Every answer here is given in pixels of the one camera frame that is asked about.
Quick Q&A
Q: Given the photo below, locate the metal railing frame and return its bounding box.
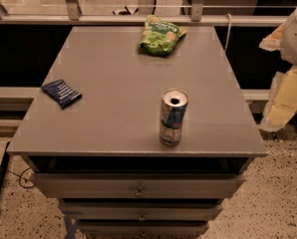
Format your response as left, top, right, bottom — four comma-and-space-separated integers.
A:
0, 0, 297, 27

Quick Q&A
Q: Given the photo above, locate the top grey drawer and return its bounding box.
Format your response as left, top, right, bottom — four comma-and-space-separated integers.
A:
31, 173, 245, 199

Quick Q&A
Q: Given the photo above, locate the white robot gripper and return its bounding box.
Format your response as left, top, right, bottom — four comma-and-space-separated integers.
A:
259, 8, 297, 131

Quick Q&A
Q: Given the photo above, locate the green chip bag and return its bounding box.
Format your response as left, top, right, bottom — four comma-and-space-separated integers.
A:
139, 15, 186, 56

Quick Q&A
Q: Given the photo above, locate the silver blue redbull can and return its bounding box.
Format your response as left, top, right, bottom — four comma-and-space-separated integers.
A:
159, 88, 188, 146

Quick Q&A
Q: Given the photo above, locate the white hanging cable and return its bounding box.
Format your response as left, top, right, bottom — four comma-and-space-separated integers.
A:
223, 13, 233, 53

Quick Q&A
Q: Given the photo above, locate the grey drawer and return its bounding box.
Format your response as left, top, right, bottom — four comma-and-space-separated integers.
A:
77, 220, 208, 236
59, 202, 222, 221
31, 173, 245, 199

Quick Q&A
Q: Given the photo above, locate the black cable on floor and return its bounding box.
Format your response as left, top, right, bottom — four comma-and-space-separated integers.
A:
0, 155, 36, 189

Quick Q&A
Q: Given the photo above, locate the bottom grey drawer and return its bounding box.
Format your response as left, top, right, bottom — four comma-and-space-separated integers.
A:
77, 220, 208, 236

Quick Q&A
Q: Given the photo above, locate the grey drawer cabinet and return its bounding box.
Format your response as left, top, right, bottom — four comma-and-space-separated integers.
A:
6, 25, 269, 239

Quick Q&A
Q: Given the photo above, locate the dark blue snack packet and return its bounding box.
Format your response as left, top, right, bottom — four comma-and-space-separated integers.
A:
41, 80, 83, 109

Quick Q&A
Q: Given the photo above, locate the middle grey drawer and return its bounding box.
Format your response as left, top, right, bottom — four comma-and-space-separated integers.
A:
59, 202, 222, 221

